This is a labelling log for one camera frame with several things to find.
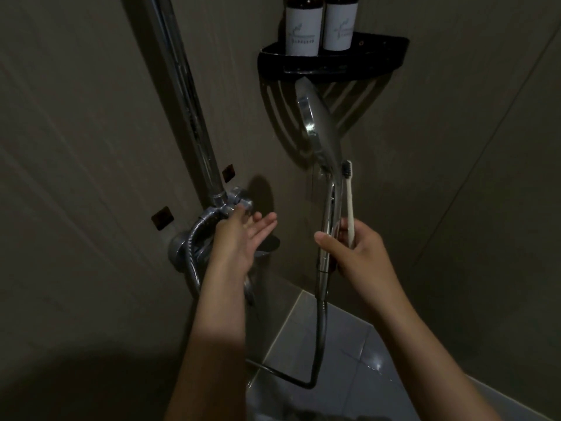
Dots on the dark bottle with white label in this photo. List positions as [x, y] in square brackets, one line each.
[339, 26]
[303, 30]

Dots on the chrome diverter knob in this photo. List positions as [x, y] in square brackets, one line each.
[243, 200]

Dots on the person's right forearm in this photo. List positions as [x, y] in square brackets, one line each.
[425, 359]

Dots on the chrome shower riser pipe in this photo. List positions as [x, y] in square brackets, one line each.
[186, 96]

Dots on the black corner shower shelf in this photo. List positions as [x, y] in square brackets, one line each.
[307, 63]

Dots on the white toothbrush with dark bristles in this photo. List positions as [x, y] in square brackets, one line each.
[349, 192]

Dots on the person's right thumb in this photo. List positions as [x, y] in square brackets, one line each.
[328, 244]

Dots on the person's left hand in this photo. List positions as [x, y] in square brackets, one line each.
[234, 245]

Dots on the chrome shower mixer valve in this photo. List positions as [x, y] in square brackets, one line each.
[193, 245]

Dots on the person's left forearm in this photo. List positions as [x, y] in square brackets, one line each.
[214, 346]

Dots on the chrome handheld shower head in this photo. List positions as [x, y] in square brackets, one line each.
[322, 135]

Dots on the person's right hand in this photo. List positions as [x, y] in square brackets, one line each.
[363, 263]

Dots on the dark square wall mount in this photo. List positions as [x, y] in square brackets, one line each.
[229, 173]
[162, 217]

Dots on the person's left thumb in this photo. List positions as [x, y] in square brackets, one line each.
[234, 213]

